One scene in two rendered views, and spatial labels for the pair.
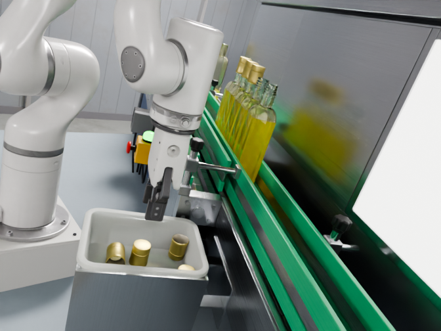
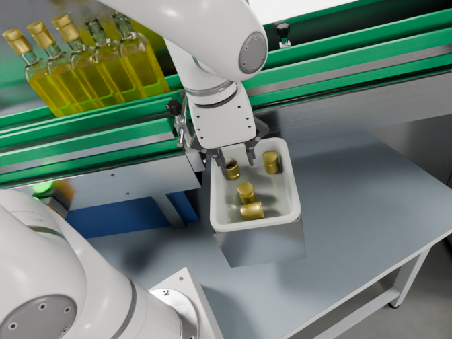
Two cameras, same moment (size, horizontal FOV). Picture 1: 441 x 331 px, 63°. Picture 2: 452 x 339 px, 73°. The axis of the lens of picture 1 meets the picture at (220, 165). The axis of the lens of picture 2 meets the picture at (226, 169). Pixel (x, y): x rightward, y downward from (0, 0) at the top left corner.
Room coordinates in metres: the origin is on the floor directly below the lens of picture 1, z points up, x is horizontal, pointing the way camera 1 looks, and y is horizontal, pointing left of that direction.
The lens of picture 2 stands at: (0.36, 0.46, 1.49)
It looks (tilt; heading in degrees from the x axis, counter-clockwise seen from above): 46 degrees down; 304
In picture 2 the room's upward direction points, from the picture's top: 20 degrees counter-clockwise
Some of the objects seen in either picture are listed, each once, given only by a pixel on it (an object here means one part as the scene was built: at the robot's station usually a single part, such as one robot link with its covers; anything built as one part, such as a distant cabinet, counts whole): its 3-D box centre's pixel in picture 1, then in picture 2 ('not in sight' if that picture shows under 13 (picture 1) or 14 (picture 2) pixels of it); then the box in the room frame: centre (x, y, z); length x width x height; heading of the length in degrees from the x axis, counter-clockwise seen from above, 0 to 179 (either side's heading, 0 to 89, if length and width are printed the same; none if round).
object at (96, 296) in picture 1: (149, 277); (256, 194); (0.57, 0.07, 0.92); 0.27 x 0.17 x 0.15; 110
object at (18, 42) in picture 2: (243, 66); (17, 41); (1.03, 0.02, 1.31); 0.04 x 0.04 x 0.04
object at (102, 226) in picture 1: (140, 257); (254, 190); (0.56, 0.09, 0.97); 0.22 x 0.17 x 0.09; 110
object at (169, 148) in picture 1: (167, 149); (221, 114); (0.57, 0.09, 1.19); 0.10 x 0.07 x 0.11; 22
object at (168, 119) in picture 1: (176, 115); (212, 82); (0.57, 0.09, 1.25); 0.09 x 0.08 x 0.03; 22
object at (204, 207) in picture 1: (197, 208); (198, 146); (0.71, 0.02, 1.02); 0.09 x 0.04 x 0.07; 110
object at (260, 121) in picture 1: (251, 148); (150, 79); (0.82, -0.06, 1.16); 0.06 x 0.06 x 0.21; 21
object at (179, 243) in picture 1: (178, 247); (232, 169); (0.63, 0.03, 0.96); 0.04 x 0.04 x 0.04
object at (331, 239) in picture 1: (337, 252); (284, 49); (0.54, -0.23, 1.11); 0.07 x 0.04 x 0.13; 110
